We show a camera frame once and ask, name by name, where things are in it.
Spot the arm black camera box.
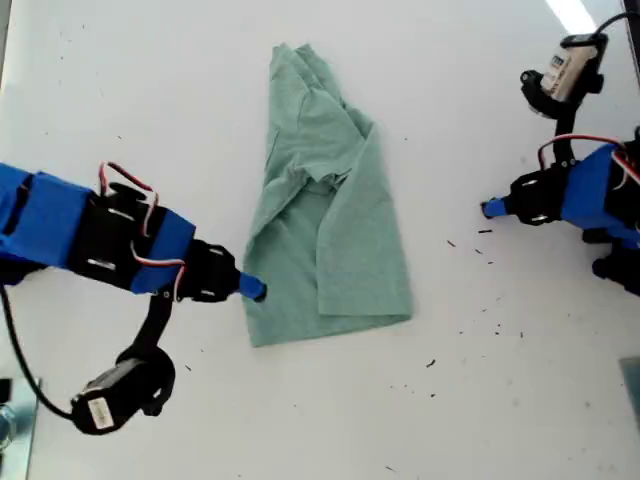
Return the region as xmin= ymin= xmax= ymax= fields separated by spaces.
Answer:
xmin=519 ymin=33 xmax=609 ymax=121
xmin=69 ymin=347 xmax=176 ymax=436

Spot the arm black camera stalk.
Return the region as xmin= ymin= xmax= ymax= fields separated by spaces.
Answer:
xmin=134 ymin=292 xmax=176 ymax=361
xmin=549 ymin=107 xmax=581 ymax=171

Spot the wide steel plate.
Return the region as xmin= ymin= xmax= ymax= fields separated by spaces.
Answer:
xmin=0 ymin=377 xmax=42 ymax=480

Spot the arm red white wire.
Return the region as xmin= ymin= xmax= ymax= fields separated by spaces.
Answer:
xmin=537 ymin=133 xmax=640 ymax=192
xmin=97 ymin=160 xmax=189 ymax=292

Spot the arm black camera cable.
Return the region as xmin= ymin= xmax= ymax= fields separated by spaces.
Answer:
xmin=0 ymin=284 xmax=76 ymax=421
xmin=592 ymin=12 xmax=640 ymax=40

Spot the green t-shirt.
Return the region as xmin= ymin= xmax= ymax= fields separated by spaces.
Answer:
xmin=242 ymin=42 xmax=415 ymax=349

